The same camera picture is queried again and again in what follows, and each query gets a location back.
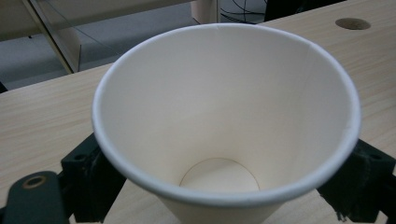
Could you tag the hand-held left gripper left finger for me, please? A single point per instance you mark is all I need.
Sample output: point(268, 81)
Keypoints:
point(90, 183)

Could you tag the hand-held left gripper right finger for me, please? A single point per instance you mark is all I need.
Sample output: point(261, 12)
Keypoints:
point(364, 186)

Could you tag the white paper cup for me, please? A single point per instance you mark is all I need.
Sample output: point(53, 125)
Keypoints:
point(224, 102)

